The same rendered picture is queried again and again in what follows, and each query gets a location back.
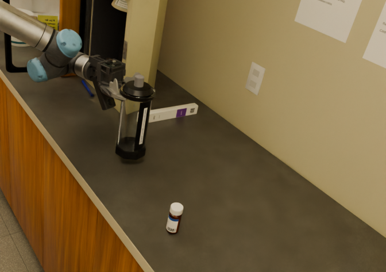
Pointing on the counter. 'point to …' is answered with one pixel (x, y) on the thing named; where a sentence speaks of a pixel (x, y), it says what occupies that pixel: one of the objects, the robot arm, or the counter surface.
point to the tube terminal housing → (141, 27)
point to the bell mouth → (120, 4)
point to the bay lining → (107, 26)
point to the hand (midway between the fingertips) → (136, 96)
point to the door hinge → (88, 18)
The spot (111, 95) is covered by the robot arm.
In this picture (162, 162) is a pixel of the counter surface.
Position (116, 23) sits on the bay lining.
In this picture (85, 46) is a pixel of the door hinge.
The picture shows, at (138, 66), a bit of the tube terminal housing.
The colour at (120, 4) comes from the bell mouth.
